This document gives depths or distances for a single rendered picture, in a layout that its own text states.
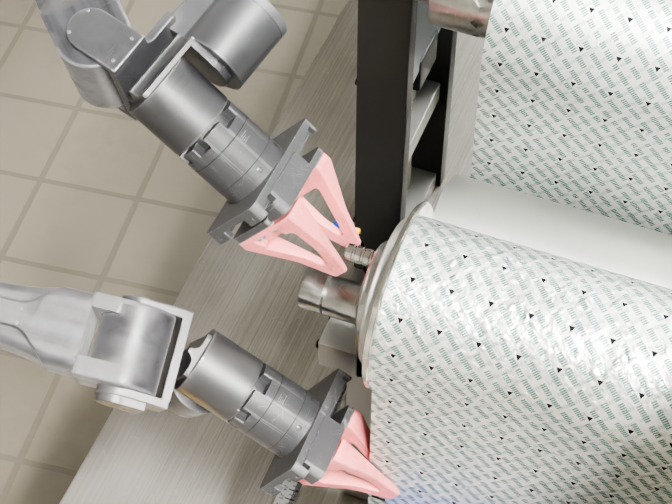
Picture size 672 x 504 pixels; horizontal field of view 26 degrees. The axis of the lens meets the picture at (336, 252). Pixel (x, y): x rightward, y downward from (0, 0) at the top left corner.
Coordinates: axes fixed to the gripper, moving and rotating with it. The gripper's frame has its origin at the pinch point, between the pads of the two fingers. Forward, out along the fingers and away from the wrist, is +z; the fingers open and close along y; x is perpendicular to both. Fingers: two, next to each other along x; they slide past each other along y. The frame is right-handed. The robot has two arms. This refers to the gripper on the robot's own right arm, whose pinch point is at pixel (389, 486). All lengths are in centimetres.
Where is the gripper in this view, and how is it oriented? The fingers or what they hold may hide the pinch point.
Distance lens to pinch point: 122.0
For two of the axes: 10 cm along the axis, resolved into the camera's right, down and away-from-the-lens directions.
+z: 8.1, 5.6, 1.9
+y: -3.6, 7.3, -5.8
